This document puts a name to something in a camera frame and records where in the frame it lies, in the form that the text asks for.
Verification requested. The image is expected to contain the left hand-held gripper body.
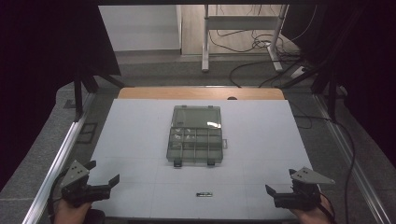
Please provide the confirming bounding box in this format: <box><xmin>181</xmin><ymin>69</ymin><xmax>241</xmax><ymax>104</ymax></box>
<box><xmin>59</xmin><ymin>160</ymin><xmax>112</xmax><ymax>209</ymax></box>

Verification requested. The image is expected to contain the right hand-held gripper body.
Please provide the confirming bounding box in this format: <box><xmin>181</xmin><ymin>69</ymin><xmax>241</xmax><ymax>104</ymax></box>
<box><xmin>273</xmin><ymin>166</ymin><xmax>336</xmax><ymax>211</ymax></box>

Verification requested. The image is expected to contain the person's right hand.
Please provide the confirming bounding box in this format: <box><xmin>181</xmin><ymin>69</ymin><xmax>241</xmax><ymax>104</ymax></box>
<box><xmin>289</xmin><ymin>196</ymin><xmax>334</xmax><ymax>224</ymax></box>

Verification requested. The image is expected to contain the person's left hand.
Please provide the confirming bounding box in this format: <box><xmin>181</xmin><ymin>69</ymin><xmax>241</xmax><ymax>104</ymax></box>
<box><xmin>53</xmin><ymin>199</ymin><xmax>93</xmax><ymax>224</ymax></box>

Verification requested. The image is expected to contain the white table board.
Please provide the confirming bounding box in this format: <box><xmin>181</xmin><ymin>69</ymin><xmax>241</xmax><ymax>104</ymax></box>
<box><xmin>88</xmin><ymin>98</ymin><xmax>314</xmax><ymax>220</ymax></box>

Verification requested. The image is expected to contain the black metal stand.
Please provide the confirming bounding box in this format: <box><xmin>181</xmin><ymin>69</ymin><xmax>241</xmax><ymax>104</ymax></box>
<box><xmin>73</xmin><ymin>69</ymin><xmax>126</xmax><ymax>123</ymax></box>
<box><xmin>281</xmin><ymin>59</ymin><xmax>344</xmax><ymax>122</ymax></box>

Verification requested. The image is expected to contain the clear grey compartment box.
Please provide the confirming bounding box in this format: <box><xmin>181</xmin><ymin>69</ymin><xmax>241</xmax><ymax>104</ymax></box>
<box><xmin>165</xmin><ymin>105</ymin><xmax>229</xmax><ymax>169</ymax></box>

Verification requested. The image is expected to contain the white power strip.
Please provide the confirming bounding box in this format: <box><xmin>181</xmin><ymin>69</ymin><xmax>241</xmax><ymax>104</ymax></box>
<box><xmin>290</xmin><ymin>65</ymin><xmax>307</xmax><ymax>79</ymax></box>

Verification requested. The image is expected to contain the dark curtain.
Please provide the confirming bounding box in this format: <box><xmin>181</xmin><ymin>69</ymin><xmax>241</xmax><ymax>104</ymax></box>
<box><xmin>281</xmin><ymin>0</ymin><xmax>396</xmax><ymax>169</ymax></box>
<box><xmin>0</xmin><ymin>0</ymin><xmax>121</xmax><ymax>192</ymax></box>

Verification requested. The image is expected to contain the white cabinet panel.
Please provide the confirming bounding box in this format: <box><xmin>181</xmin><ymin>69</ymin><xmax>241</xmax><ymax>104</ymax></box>
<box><xmin>98</xmin><ymin>4</ymin><xmax>183</xmax><ymax>52</ymax></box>

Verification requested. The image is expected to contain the aluminium rail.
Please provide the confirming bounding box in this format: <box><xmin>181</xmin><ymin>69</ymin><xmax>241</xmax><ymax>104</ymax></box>
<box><xmin>21</xmin><ymin>92</ymin><xmax>96</xmax><ymax>224</ymax></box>
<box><xmin>313</xmin><ymin>92</ymin><xmax>390</xmax><ymax>224</ymax></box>

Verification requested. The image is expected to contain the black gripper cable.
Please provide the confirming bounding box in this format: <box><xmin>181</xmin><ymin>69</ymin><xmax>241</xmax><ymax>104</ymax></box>
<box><xmin>46</xmin><ymin>169</ymin><xmax>70</xmax><ymax>224</ymax></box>
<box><xmin>318</xmin><ymin>191</ymin><xmax>337</xmax><ymax>224</ymax></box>

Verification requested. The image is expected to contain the long black cable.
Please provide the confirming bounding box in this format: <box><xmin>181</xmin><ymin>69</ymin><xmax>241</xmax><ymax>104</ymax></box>
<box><xmin>293</xmin><ymin>114</ymin><xmax>357</xmax><ymax>224</ymax></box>

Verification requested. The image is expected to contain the tangle of black cables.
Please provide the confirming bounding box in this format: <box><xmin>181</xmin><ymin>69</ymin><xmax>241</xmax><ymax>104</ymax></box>
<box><xmin>207</xmin><ymin>4</ymin><xmax>318</xmax><ymax>89</ymax></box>

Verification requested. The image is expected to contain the white desk frame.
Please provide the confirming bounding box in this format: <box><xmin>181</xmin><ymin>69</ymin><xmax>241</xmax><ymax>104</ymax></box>
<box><xmin>201</xmin><ymin>4</ymin><xmax>290</xmax><ymax>73</ymax></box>

